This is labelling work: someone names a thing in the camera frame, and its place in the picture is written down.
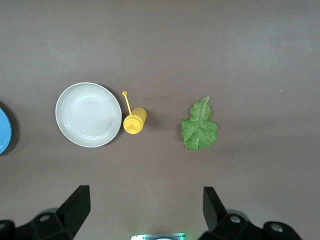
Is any yellow squeeze bottle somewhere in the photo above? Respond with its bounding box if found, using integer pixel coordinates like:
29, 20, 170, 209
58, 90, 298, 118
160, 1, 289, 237
121, 90, 148, 136

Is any blue round plate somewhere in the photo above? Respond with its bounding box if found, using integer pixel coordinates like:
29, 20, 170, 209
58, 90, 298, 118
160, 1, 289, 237
0, 101, 13, 156

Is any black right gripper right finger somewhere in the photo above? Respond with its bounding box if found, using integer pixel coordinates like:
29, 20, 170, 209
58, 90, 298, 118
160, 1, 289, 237
198, 186, 304, 240

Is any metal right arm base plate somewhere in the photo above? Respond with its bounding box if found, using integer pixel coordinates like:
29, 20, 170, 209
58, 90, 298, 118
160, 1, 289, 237
130, 232, 187, 240

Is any white round plate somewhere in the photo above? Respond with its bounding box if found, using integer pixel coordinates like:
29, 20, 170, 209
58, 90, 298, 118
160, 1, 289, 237
55, 82, 123, 149

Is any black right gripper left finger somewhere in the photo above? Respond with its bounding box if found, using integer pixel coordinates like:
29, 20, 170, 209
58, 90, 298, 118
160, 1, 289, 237
0, 184, 91, 240

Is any green lettuce leaf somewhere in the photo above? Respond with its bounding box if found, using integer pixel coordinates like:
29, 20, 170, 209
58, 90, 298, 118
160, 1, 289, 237
180, 96, 219, 151

